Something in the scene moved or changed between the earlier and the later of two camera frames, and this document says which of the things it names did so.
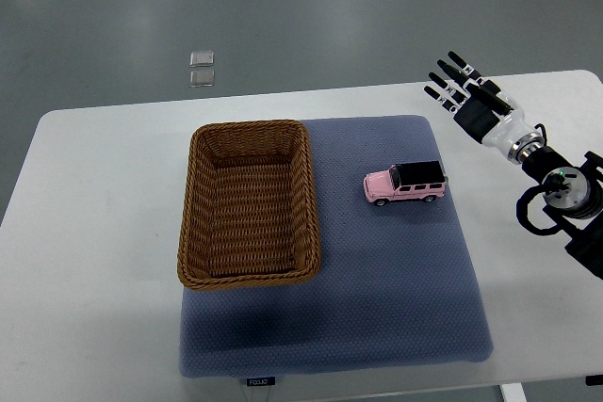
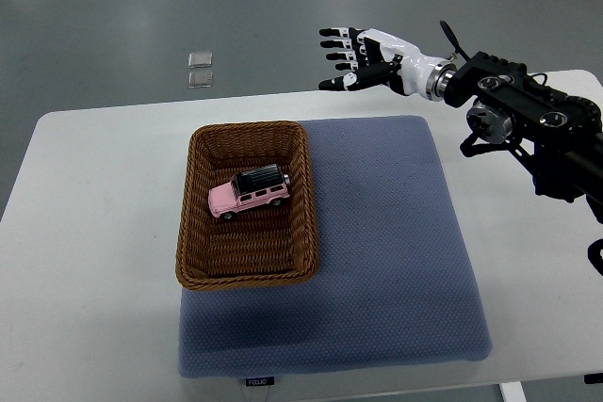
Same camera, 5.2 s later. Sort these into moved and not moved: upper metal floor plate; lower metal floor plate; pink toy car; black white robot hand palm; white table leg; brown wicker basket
Moved: black white robot hand palm; pink toy car
Not moved: white table leg; lower metal floor plate; brown wicker basket; upper metal floor plate
